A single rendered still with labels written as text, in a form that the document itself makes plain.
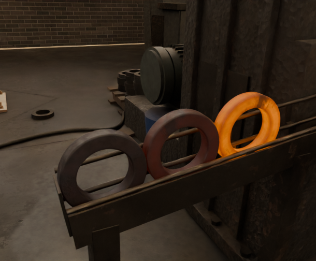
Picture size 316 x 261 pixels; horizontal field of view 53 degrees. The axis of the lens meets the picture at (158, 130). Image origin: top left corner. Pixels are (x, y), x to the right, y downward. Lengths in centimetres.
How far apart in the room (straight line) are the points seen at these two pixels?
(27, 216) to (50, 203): 13
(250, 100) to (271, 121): 10
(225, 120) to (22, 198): 130
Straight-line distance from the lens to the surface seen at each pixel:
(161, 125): 66
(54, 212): 166
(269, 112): 82
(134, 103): 234
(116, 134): 62
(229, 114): 74
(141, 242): 144
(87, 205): 66
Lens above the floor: 98
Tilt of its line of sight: 23 degrees down
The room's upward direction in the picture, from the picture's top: 2 degrees clockwise
